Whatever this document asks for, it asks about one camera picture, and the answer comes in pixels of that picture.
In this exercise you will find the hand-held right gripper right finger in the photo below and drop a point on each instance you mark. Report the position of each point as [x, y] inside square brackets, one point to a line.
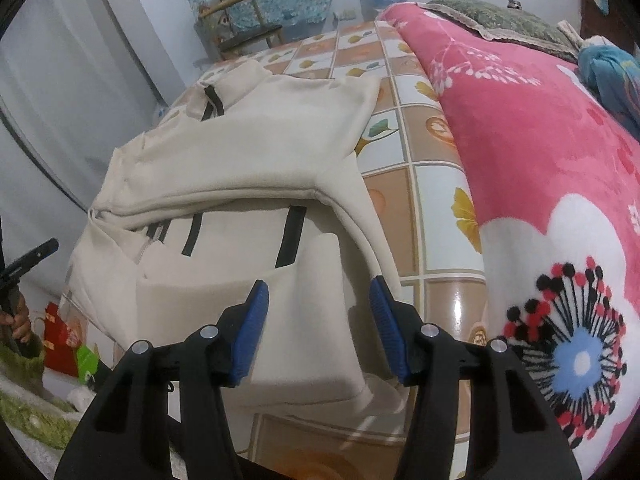
[385, 325]

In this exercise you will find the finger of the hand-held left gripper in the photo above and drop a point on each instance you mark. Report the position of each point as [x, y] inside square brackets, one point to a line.
[30, 257]

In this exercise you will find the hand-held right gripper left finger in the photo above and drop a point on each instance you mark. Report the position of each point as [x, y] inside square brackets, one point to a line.
[250, 330]

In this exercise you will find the cream zip jacket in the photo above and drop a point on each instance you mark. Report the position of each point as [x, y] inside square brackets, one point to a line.
[240, 150]

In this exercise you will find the person's left hand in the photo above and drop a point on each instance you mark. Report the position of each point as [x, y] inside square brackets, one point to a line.
[21, 320]

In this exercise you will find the red gift bag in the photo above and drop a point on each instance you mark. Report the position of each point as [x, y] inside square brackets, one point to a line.
[60, 345]

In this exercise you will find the green paper bag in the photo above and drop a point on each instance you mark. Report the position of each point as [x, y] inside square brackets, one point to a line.
[86, 360]

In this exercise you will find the white green fluffy garment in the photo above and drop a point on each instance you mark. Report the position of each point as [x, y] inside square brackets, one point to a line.
[30, 410]

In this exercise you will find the white curtain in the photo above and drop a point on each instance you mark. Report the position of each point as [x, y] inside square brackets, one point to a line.
[60, 85]

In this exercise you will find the pink floral blanket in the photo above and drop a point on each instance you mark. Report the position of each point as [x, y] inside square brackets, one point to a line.
[525, 135]

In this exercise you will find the wooden chair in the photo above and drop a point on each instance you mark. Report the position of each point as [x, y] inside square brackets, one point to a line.
[250, 37]

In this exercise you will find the grey green pillow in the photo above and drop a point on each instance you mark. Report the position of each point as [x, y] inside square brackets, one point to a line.
[500, 20]

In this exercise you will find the small dark box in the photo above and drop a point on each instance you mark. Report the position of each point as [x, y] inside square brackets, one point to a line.
[515, 4]

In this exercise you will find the brown door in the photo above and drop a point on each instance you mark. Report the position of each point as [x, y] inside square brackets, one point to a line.
[586, 5]

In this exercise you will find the wall socket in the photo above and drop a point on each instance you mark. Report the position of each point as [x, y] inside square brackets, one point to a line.
[346, 15]

